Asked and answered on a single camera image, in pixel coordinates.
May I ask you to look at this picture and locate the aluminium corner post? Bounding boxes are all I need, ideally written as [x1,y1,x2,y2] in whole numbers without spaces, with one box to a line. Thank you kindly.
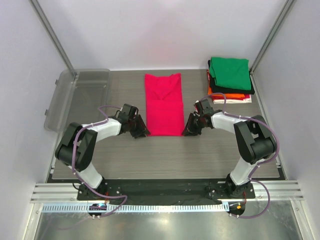
[249,0,298,75]
[29,0,77,79]

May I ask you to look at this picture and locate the crimson red t-shirt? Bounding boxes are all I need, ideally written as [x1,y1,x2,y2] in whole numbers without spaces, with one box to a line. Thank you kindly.
[144,73,185,137]

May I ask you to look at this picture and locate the right aluminium corner post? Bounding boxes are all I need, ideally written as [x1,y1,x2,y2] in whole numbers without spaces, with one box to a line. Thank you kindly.
[249,0,298,75]

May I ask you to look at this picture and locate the black folded t-shirt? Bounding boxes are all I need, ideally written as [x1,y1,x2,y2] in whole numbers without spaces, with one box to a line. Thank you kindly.
[209,73,255,95]

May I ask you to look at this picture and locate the left aluminium corner post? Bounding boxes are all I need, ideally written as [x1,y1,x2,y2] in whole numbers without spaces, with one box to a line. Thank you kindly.
[29,0,77,79]

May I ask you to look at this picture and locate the aluminium frame rail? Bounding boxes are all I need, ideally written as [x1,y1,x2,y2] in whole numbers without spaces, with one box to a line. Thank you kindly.
[30,180,304,204]

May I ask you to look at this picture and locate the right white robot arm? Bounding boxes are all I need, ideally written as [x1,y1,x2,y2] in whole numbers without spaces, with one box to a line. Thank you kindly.
[182,99,278,198]

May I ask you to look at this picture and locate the orange folded t-shirt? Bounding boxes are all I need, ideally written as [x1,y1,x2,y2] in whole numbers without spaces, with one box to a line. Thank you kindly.
[207,87,246,100]

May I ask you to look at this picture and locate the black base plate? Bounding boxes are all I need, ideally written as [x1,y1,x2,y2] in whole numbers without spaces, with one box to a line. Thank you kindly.
[76,178,256,207]

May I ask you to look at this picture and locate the green folded t-shirt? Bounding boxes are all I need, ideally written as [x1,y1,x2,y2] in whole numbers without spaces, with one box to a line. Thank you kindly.
[209,57,252,91]

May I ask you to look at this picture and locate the red folded t-shirt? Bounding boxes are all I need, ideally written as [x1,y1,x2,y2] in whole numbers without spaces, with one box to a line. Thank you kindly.
[206,69,211,82]

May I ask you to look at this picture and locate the slotted cable duct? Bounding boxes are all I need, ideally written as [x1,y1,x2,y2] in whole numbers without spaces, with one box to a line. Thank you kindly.
[41,202,229,214]

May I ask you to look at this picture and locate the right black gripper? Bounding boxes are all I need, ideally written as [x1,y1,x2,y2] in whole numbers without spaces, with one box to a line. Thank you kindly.
[182,112,204,136]

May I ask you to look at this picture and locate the clear plastic bin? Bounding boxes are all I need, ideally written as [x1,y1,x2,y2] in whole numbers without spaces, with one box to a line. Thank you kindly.
[44,68,112,133]

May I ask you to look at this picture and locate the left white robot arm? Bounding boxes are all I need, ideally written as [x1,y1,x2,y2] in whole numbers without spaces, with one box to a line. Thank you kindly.
[54,104,150,200]

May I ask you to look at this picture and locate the white folded t-shirt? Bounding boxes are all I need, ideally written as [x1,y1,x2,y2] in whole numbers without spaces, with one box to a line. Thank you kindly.
[212,94,252,104]

